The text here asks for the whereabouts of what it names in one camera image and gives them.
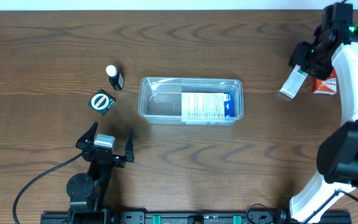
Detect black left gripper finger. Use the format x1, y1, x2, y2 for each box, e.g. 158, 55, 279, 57
75, 121, 98, 149
124, 130, 134, 162

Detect orange red medicine box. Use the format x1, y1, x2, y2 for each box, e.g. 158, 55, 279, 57
311, 70, 337, 95

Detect white green medicine box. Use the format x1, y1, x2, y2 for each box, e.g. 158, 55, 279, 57
279, 65, 308, 99

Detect blue white medicine box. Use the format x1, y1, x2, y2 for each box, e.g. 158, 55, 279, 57
181, 93, 234, 123

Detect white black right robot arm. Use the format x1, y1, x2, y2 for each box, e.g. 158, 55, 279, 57
286, 1, 358, 223

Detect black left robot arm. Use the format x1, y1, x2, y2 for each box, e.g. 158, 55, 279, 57
67, 123, 135, 224

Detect clear plastic container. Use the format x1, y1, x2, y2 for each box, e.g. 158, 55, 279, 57
138, 77, 244, 126

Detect green Zam-Buk box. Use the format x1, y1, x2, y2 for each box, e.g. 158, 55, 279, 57
88, 89, 116, 116

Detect dark bottle white cap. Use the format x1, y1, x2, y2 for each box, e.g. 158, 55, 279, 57
106, 65, 124, 91

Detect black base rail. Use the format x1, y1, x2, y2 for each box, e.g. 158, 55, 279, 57
40, 208, 352, 224

